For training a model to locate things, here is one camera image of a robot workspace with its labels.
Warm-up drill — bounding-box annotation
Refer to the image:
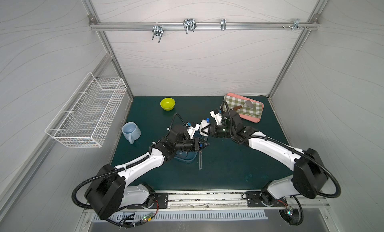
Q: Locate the clear test tube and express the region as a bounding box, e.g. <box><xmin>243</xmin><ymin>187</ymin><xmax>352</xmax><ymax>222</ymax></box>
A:
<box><xmin>199</xmin><ymin>150</ymin><xmax>203</xmax><ymax>171</ymax></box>

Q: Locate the test tube with blue cap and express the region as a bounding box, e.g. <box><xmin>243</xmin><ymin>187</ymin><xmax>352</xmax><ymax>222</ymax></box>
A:
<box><xmin>201</xmin><ymin>118</ymin><xmax>210</xmax><ymax>142</ymax></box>

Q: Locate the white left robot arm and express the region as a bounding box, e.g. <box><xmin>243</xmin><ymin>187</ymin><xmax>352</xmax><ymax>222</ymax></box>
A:
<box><xmin>71</xmin><ymin>122</ymin><xmax>208</xmax><ymax>220</ymax></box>

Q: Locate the blue translucent plastic container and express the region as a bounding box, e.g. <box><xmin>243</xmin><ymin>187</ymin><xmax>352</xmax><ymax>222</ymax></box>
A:
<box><xmin>174</xmin><ymin>151</ymin><xmax>198</xmax><ymax>164</ymax></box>

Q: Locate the green checkered cloth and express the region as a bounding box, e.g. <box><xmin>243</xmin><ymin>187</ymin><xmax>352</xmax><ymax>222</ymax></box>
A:
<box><xmin>223</xmin><ymin>95</ymin><xmax>264</xmax><ymax>118</ymax></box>

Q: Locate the pink tray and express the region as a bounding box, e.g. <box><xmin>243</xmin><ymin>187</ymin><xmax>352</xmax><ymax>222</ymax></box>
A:
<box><xmin>223</xmin><ymin>92</ymin><xmax>265</xmax><ymax>124</ymax></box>

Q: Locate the yellow-green plastic bowl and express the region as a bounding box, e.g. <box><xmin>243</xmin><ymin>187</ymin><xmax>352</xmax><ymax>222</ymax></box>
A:
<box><xmin>160</xmin><ymin>98</ymin><xmax>176</xmax><ymax>111</ymax></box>

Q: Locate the light blue ribbed mug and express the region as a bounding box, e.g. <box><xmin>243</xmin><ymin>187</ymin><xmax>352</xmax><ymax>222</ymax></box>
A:
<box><xmin>122</xmin><ymin>122</ymin><xmax>142</xmax><ymax>145</ymax></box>

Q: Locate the metal clamp hook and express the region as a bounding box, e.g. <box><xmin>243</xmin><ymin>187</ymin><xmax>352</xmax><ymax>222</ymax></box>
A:
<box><xmin>183</xmin><ymin>19</ymin><xmax>197</xmax><ymax>34</ymax></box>

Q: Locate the metal U-bolt hook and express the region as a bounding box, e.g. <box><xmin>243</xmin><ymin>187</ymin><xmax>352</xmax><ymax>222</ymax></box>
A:
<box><xmin>152</xmin><ymin>25</ymin><xmax>164</xmax><ymax>43</ymax></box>

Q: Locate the spatula with wooden handle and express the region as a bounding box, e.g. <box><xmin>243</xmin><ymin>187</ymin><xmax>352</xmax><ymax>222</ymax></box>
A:
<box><xmin>232</xmin><ymin>100</ymin><xmax>256</xmax><ymax>111</ymax></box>

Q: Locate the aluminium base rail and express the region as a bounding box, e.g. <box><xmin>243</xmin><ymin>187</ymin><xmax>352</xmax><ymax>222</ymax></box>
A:
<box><xmin>119</xmin><ymin>190</ymin><xmax>331</xmax><ymax>212</ymax></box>

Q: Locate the white slotted cable duct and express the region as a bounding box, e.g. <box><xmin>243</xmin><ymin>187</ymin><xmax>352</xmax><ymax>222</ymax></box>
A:
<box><xmin>109</xmin><ymin>210</ymin><xmax>268</xmax><ymax>223</ymax></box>

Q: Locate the small metal ring hook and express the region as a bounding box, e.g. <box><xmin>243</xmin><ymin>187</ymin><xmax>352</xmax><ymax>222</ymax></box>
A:
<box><xmin>221</xmin><ymin>19</ymin><xmax>227</xmax><ymax>31</ymax></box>

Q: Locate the white wire basket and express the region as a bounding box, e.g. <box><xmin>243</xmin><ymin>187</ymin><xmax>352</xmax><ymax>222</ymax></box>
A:
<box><xmin>45</xmin><ymin>72</ymin><xmax>127</xmax><ymax>148</ymax></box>

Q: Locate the metal bracket hook right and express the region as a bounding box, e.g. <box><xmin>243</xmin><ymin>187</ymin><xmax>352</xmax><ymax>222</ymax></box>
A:
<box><xmin>282</xmin><ymin>19</ymin><xmax>308</xmax><ymax>31</ymax></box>

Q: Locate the aluminium top rail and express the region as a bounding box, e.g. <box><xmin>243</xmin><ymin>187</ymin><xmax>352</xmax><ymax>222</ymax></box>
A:
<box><xmin>90</xmin><ymin>20</ymin><xmax>321</xmax><ymax>31</ymax></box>

